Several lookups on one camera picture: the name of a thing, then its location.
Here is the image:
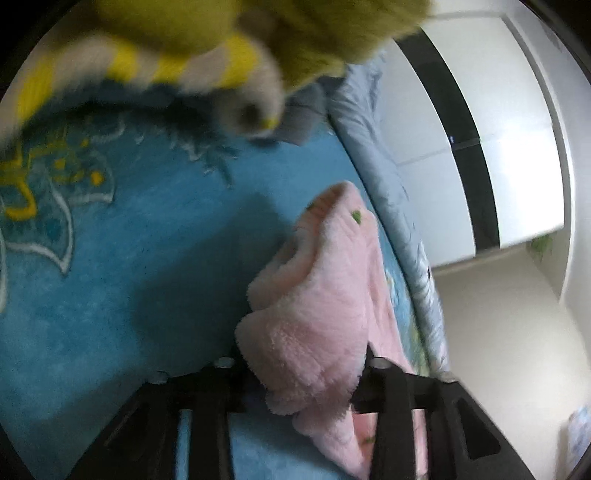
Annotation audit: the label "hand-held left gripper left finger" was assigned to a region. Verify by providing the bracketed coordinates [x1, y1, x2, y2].
[69, 356, 252, 480]

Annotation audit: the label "white patterned object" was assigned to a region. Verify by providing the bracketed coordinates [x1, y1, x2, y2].
[564, 405, 591, 469]

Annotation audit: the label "pink fleece garment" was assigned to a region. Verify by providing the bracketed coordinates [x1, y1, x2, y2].
[235, 181, 428, 480]

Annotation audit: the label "grey-blue floral quilt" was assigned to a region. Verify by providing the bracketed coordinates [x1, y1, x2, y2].
[323, 60, 452, 376]

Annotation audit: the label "green plant wall decal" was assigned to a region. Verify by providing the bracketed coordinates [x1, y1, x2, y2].
[526, 233, 556, 269]

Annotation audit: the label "white wardrobe with black stripe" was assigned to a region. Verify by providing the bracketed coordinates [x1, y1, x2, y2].
[382, 11, 570, 272]

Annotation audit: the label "olive green garment striped cuffs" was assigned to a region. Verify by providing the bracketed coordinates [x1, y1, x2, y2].
[0, 0, 435, 145]

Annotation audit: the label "grey garment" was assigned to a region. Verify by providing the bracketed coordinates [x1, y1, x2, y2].
[277, 80, 326, 145]

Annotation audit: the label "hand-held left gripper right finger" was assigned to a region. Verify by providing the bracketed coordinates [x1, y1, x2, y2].
[350, 345, 539, 480]

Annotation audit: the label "blue-green floral blanket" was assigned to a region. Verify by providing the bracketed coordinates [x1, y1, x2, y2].
[0, 69, 446, 480]

